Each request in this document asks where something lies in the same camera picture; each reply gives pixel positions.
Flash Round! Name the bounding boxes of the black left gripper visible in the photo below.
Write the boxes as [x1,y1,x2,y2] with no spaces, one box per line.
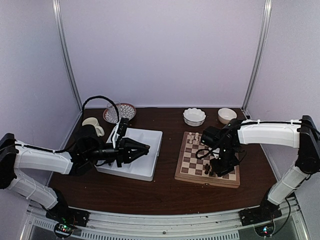
[85,137,149,168]

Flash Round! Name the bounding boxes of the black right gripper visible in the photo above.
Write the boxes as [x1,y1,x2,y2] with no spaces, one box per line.
[210,145,241,177]

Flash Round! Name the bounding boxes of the white plastic compartment tray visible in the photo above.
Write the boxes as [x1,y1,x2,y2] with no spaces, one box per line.
[96,128,163,182]

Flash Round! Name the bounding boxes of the dark chess piece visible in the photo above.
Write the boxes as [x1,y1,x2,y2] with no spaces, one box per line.
[204,164,211,175]

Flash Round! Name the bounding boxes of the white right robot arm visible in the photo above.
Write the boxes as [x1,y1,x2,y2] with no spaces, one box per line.
[210,115,320,221]

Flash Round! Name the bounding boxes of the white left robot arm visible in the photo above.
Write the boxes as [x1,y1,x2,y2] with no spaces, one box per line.
[0,124,162,222]

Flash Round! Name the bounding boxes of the patterned ceramic plate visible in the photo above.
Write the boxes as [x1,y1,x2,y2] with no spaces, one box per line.
[103,103,137,124]

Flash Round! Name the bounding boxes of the wooden chessboard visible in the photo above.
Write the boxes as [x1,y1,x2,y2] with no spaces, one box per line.
[174,131,240,189]

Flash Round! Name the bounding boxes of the cream ribbed mug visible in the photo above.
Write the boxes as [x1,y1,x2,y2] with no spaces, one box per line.
[82,117,105,137]

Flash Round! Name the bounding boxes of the clear drinking glass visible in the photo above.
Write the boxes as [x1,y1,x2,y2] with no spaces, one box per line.
[107,101,122,123]

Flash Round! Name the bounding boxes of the cream round bowl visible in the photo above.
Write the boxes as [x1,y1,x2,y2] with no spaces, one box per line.
[217,107,237,125]

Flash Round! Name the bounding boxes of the white scalloped bowl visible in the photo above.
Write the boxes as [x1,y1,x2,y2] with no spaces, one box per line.
[182,108,207,127]

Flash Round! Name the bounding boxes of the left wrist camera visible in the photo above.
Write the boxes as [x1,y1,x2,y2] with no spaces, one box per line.
[110,117,129,149]

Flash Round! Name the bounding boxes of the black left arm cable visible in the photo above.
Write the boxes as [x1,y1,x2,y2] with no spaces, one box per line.
[0,95,122,156]

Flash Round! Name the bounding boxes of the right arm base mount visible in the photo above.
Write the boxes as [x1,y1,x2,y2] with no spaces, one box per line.
[239,188,282,226]

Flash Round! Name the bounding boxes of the aluminium front rail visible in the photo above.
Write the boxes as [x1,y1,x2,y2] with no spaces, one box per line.
[18,199,311,240]

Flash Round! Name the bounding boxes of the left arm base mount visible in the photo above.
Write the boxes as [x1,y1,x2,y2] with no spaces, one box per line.
[42,196,90,227]

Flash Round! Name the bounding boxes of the right aluminium frame post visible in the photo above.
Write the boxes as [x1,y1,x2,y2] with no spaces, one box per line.
[242,0,273,112]

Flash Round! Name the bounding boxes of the aluminium frame post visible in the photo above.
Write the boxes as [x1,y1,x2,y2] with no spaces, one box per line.
[242,0,273,112]
[52,0,82,112]

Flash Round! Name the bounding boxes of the left aluminium frame post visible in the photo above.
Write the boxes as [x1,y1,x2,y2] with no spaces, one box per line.
[52,0,82,112]

